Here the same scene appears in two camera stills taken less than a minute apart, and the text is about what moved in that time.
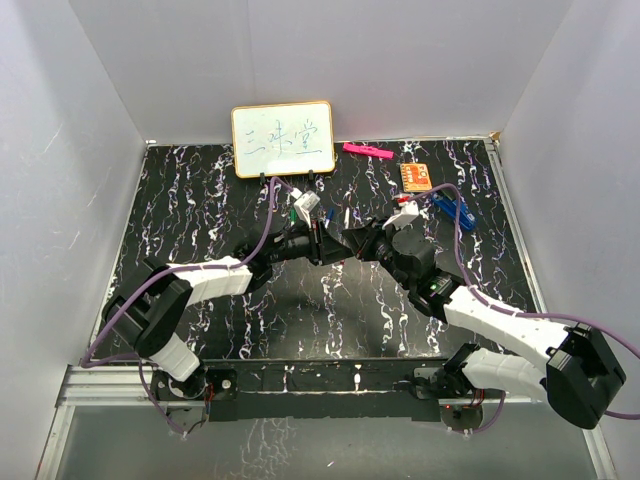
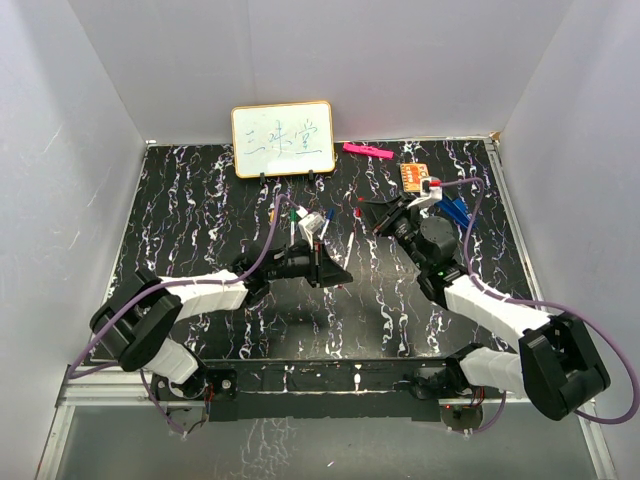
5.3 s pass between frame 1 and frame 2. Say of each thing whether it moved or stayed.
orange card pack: stayed
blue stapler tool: stayed
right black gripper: moved
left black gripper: moved
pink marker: stayed
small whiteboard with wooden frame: stayed
